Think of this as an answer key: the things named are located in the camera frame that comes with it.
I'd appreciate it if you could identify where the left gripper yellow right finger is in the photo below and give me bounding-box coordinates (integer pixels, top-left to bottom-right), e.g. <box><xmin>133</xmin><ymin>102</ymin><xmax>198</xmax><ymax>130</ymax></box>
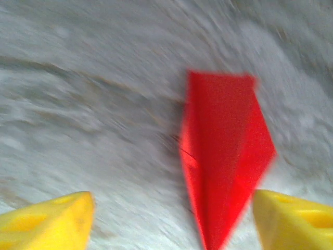
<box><xmin>252</xmin><ymin>189</ymin><xmax>333</xmax><ymax>250</ymax></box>

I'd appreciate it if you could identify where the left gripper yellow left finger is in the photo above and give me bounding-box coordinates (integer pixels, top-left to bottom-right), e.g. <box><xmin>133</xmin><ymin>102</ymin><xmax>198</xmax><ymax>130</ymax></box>
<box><xmin>0</xmin><ymin>191</ymin><xmax>95</xmax><ymax>250</ymax></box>

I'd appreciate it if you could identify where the red paper sheet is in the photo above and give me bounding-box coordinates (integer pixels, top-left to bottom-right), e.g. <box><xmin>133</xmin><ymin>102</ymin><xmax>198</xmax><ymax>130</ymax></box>
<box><xmin>179</xmin><ymin>70</ymin><xmax>278</xmax><ymax>250</ymax></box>

